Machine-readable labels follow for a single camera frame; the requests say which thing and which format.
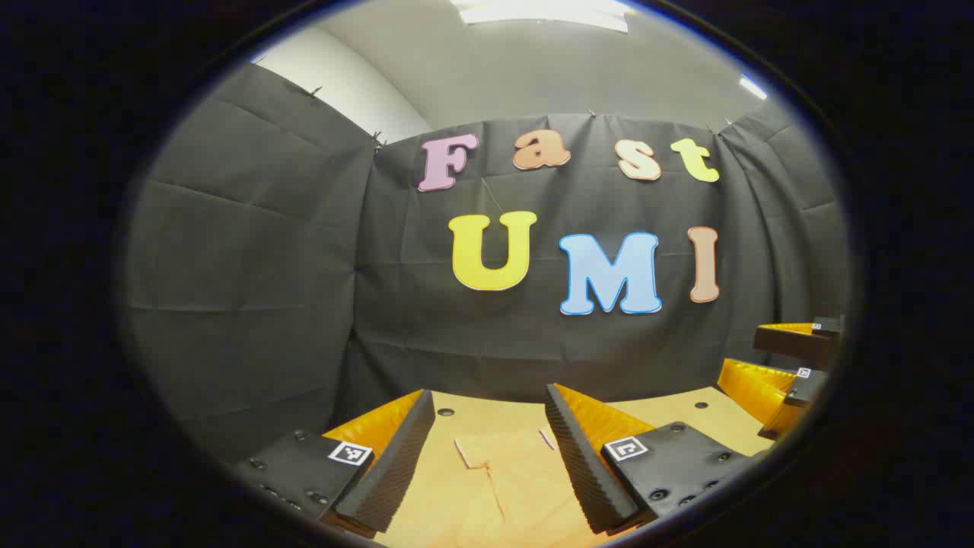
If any orange T-shirt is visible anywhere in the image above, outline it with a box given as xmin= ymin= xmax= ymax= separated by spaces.
xmin=384 ymin=428 xmax=602 ymax=547

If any large ceiling light panel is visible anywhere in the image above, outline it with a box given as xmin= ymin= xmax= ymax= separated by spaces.
xmin=450 ymin=0 xmax=632 ymax=35

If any black backdrop cloth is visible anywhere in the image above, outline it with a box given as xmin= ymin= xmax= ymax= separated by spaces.
xmin=122 ymin=61 xmax=851 ymax=465

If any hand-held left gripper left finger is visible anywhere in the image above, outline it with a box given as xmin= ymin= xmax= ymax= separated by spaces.
xmin=231 ymin=388 xmax=437 ymax=540

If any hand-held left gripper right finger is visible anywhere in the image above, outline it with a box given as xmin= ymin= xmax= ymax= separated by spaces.
xmin=543 ymin=382 xmax=768 ymax=536

